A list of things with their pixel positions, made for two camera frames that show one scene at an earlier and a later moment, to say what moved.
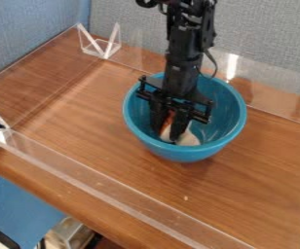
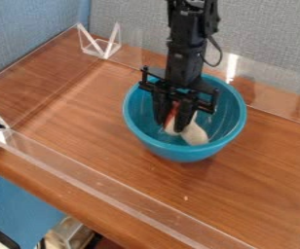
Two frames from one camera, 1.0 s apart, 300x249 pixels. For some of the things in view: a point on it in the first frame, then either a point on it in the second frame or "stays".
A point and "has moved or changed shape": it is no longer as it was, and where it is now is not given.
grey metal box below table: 71,234 stays
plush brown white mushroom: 186,139 has moved or changed shape
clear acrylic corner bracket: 95,47 stays
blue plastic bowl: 157,81 has moved or changed shape
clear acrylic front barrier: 99,193 stays
